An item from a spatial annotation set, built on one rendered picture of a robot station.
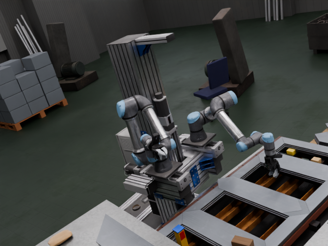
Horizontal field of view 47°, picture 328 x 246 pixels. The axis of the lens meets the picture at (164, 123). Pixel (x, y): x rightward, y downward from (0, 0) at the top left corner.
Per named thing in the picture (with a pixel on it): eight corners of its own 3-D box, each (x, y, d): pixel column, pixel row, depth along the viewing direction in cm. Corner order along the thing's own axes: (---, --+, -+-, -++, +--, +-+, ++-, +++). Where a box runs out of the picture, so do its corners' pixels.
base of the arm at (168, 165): (150, 171, 301) (147, 160, 297) (162, 161, 311) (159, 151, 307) (164, 174, 291) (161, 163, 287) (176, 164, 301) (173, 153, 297)
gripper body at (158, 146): (166, 157, 243) (159, 151, 253) (165, 145, 240) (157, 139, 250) (155, 160, 240) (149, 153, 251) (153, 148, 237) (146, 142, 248)
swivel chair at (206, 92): (238, 109, 626) (227, 55, 591) (221, 123, 593) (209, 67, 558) (211, 107, 662) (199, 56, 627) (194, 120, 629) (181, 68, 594)
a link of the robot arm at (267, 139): (267, 130, 267) (275, 133, 260) (269, 144, 271) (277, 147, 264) (258, 134, 265) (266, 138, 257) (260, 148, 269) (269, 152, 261)
